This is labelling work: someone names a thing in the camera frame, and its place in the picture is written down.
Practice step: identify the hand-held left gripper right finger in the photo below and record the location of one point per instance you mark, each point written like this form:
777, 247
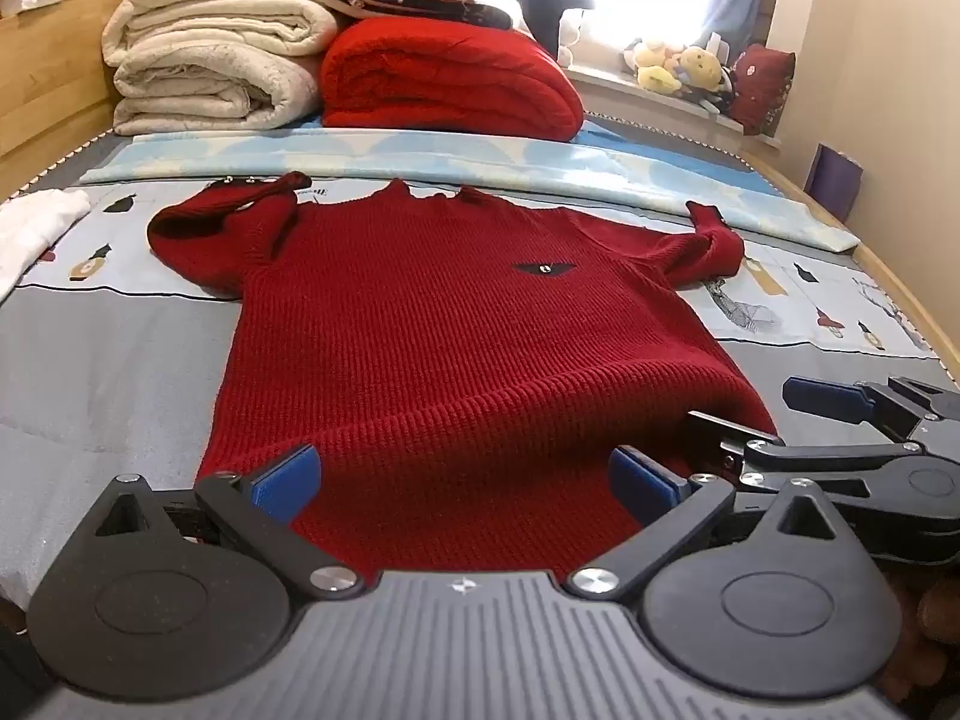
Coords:
645, 484

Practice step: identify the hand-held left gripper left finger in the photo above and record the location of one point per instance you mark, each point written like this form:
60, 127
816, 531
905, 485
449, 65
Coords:
286, 484

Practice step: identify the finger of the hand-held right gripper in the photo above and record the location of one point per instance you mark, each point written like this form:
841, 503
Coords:
825, 396
825, 465

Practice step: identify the dark red knit sweater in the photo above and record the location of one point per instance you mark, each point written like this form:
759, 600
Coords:
450, 360

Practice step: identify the person's right hand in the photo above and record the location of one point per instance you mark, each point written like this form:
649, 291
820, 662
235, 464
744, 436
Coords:
934, 630

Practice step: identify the purple box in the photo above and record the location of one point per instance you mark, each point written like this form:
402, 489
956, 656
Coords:
836, 176

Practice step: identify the dark red bag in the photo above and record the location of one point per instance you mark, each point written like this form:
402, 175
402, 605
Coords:
765, 90

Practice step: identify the light blue patterned blanket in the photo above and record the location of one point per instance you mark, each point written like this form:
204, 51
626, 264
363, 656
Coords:
525, 165

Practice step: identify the yellow plush toy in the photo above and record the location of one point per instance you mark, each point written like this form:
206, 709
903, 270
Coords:
654, 67
703, 67

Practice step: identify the white garment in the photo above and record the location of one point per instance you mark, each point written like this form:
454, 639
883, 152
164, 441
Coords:
34, 229

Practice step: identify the beige fleece folded blanket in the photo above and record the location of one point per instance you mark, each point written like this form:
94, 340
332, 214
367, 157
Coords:
202, 86

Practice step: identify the red folded blanket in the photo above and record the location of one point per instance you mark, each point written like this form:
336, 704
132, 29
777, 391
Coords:
450, 79

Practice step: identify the white plush toy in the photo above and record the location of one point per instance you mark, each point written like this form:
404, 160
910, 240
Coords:
571, 37

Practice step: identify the wooden bed board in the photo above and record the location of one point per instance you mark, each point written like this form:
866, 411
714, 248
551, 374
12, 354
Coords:
52, 82

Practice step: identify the cream folded blanket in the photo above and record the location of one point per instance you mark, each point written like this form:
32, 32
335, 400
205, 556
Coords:
217, 15

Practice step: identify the wooden bed rail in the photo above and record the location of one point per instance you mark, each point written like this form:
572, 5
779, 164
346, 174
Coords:
900, 270

